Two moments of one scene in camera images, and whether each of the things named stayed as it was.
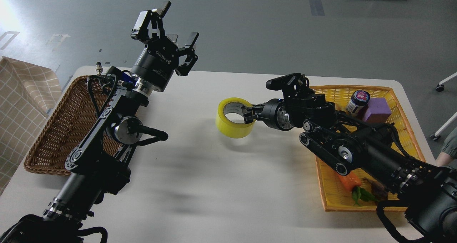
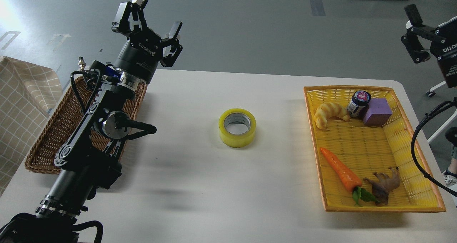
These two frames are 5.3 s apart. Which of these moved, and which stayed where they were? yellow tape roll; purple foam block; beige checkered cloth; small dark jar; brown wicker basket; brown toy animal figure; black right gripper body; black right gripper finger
Moved: black right gripper body; black right gripper finger; yellow tape roll
Stayed: brown toy animal figure; small dark jar; purple foam block; brown wicker basket; beige checkered cloth
